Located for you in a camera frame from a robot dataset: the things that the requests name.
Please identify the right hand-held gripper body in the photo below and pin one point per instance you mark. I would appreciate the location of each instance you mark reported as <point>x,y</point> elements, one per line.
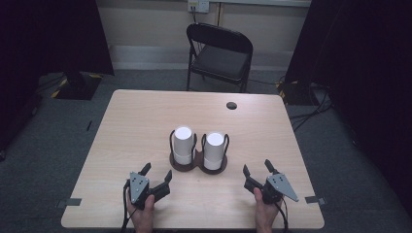
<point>278,186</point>

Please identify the small black floor marker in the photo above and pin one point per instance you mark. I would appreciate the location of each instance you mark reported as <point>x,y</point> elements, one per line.
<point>89,126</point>

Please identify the stack of white paper cups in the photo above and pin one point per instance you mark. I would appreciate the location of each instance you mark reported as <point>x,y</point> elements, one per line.
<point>183,144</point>
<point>214,150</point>

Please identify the grey tape strip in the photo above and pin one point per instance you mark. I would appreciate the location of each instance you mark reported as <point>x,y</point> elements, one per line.
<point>315,200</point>
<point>69,202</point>

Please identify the white wall socket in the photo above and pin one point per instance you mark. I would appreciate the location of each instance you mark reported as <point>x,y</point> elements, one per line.
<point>198,6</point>

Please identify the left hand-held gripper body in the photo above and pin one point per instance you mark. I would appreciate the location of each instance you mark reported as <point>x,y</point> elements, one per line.
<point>139,189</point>

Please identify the black stand base plate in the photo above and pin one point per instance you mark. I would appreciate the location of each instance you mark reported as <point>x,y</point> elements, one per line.
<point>77,85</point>

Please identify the black folding chair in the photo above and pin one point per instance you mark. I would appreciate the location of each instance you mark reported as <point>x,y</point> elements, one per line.
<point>220,61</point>

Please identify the dark curtain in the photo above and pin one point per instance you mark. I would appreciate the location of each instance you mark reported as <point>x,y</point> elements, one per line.
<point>366,81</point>
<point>48,39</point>

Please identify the person's right hand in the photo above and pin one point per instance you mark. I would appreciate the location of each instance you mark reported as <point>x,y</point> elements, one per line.
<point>265,216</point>

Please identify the person's left hand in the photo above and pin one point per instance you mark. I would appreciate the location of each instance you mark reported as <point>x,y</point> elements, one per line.
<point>142,218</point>

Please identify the dark double cup holder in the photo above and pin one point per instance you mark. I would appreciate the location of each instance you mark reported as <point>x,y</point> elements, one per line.
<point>198,161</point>

